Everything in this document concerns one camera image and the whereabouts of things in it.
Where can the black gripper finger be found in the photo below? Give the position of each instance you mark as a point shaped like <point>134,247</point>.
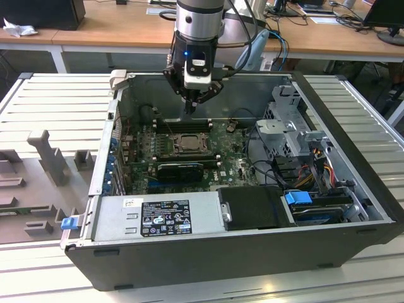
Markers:
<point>210,93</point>
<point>176,83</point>

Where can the thin metal locking lever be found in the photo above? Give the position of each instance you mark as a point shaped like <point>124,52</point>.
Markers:
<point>178,146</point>
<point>164,122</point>

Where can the CPU with silver heat spreader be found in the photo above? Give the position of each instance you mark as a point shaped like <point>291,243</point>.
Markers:
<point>192,142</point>

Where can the black RAM slot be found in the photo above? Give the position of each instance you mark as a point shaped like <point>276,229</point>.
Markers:
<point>208,158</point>
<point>189,130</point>
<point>210,161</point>
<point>211,164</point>
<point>189,120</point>
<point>189,127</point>
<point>195,155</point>
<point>189,123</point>

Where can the CPU socket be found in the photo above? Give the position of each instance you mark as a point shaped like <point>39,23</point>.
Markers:
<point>206,151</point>

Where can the blue expansion slot clip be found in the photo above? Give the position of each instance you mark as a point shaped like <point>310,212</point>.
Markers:
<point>109,177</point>
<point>109,187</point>
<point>113,141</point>
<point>111,164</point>

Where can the black drive bay cover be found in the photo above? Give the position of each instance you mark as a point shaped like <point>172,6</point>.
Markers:
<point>252,208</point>

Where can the round coin battery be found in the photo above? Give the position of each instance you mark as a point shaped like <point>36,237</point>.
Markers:
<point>230,127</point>

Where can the pale blue teach pendant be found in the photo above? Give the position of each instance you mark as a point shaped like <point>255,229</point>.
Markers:
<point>252,55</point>

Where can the grey case latch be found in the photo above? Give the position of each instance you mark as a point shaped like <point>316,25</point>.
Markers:
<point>117,77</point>

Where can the wooden desk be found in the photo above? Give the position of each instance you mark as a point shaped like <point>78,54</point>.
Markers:
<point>126,31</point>

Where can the green motherboard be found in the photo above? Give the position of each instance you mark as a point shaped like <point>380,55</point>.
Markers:
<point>227,172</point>

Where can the black graphics card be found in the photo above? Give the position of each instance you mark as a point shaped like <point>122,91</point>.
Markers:
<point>180,173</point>

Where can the silver perforated disk bay cage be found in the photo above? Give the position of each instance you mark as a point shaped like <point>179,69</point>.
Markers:
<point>284,139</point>

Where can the hard disk with blue carrier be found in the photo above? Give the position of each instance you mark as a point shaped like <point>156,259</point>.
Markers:
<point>298,199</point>

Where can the silver power supply with label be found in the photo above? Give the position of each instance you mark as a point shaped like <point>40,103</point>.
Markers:
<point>110,221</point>

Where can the black computer tower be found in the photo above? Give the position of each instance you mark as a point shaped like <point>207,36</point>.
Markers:
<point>41,12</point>

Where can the crumpled white paper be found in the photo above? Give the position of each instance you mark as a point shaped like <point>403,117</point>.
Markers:
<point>19,30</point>

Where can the black PC case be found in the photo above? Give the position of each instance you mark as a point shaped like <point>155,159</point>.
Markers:
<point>189,262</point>

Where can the blue power supply latch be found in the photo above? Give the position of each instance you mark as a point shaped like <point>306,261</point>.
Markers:
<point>68,224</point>

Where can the grey parts rack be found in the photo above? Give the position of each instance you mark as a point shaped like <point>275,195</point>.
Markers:
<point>31,189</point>

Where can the black monitor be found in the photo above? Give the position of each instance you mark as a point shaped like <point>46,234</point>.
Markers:
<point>385,12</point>

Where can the green RAM stick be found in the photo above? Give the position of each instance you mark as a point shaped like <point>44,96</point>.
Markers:
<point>9,211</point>

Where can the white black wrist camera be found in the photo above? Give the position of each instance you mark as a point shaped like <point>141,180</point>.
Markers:
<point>198,77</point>

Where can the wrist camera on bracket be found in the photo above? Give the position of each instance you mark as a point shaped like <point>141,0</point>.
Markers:
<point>225,74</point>

